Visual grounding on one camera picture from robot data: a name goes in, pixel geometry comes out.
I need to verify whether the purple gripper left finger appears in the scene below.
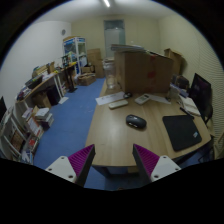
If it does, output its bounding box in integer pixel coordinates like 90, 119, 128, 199
46, 144, 95, 187

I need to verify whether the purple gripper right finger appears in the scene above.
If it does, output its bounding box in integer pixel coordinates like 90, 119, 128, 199
132, 144, 180, 185

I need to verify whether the black mouse pad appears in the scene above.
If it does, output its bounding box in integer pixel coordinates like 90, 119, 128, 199
162, 115, 202, 151

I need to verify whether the black computer mouse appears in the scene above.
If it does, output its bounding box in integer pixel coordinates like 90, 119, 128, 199
126, 114, 147, 129

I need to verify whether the stack of books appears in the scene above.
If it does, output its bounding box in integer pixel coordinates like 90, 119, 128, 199
35, 108, 54, 129

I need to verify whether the white book rack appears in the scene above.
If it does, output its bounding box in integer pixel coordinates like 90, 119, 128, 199
0, 108, 44, 164

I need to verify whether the white calculator remote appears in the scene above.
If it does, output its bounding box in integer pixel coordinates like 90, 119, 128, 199
135, 94, 150, 105

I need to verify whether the white remote control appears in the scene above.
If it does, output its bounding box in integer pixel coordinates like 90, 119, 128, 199
109, 100, 128, 109

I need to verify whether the open notebook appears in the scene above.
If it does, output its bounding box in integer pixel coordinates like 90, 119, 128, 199
180, 97, 200, 116

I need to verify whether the small black round object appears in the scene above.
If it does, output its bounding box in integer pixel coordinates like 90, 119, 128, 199
123, 92, 133, 99

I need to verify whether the white paper sheet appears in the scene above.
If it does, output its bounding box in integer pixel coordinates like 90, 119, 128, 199
96, 92, 124, 105

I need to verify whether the wooden side desk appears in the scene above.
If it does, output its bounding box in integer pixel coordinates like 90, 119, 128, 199
16, 62, 76, 107

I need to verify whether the black monitor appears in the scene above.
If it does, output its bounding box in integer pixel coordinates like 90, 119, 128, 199
189, 74, 211, 112

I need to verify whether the cardboard box on floor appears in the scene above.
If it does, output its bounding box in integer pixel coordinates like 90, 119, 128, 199
78, 73, 96, 86

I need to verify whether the large cardboard box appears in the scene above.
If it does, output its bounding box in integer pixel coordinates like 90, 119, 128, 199
115, 52, 173, 93

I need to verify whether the clear plastic jar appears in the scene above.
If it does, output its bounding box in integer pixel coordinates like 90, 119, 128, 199
103, 60, 116, 89

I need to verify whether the tall cardboard boxes back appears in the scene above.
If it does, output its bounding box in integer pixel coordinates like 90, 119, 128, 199
87, 48, 104, 78

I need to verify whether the brown cardboard box right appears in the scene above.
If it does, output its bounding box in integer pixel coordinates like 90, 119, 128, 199
164, 48, 182, 75

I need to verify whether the blue white claw machine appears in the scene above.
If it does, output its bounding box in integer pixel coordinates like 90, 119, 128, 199
63, 36, 87, 75

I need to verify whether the grey door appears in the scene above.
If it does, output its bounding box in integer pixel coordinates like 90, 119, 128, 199
104, 20, 125, 58

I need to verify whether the ceiling light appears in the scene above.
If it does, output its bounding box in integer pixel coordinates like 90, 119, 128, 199
103, 0, 110, 8

